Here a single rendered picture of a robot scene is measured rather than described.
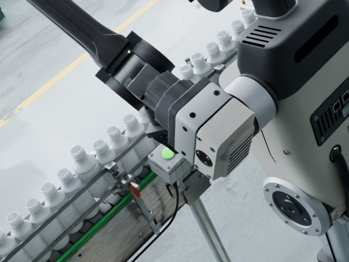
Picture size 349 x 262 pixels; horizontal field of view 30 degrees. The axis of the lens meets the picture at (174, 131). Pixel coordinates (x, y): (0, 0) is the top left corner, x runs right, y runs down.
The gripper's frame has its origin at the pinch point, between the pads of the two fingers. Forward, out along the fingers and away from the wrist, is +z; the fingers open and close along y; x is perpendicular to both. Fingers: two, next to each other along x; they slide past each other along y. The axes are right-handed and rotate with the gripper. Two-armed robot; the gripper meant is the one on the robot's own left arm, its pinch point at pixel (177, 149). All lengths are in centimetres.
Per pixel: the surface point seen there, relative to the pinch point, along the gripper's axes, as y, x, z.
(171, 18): -306, -94, 74
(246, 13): -66, 12, -3
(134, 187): -6.2, -18.6, 11.9
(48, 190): 0.1, -37.8, 2.5
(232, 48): -54, 7, 2
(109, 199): -12.0, -30.6, 17.8
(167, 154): -11.4, -8.0, 7.3
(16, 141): -200, -187, 84
